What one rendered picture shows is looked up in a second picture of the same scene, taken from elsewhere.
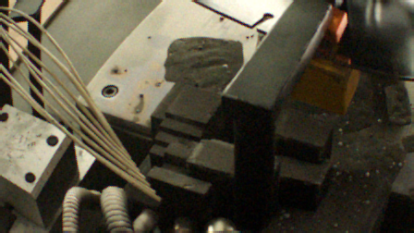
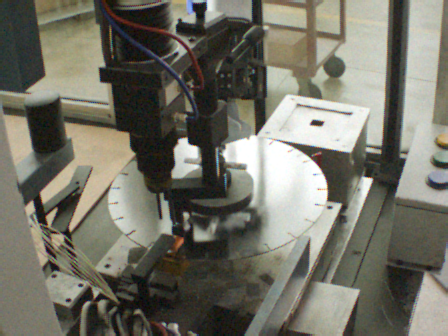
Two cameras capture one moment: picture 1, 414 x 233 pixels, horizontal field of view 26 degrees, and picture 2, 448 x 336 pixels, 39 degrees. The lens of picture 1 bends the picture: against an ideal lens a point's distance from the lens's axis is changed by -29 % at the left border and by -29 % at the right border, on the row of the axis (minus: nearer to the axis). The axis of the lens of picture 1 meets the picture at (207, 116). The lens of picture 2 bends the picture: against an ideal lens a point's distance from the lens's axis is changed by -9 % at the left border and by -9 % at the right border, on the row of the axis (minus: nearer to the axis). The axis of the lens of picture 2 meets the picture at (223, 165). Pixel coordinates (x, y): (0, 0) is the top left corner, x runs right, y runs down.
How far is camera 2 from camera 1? 41 cm
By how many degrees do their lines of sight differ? 8
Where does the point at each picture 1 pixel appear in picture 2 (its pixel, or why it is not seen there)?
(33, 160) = (71, 293)
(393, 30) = (211, 238)
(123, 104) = (113, 271)
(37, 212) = (70, 314)
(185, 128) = (128, 280)
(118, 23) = (114, 233)
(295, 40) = (155, 254)
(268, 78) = (144, 267)
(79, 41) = (96, 240)
